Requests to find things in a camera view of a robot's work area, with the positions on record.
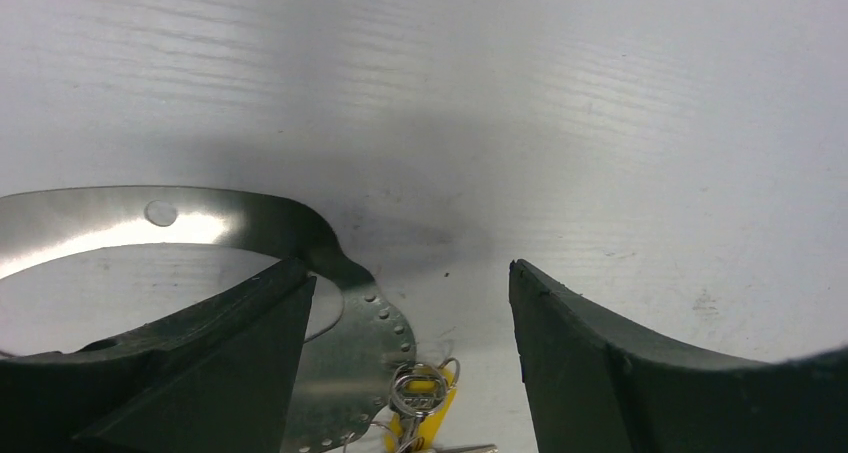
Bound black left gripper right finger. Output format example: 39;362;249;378
509;260;847;452

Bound perforated metal key plate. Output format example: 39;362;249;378
1;186;415;452

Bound yellow key tag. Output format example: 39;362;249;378
384;369;459;453

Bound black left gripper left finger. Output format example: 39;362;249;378
1;260;316;452

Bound silver key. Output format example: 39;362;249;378
389;363;498;453

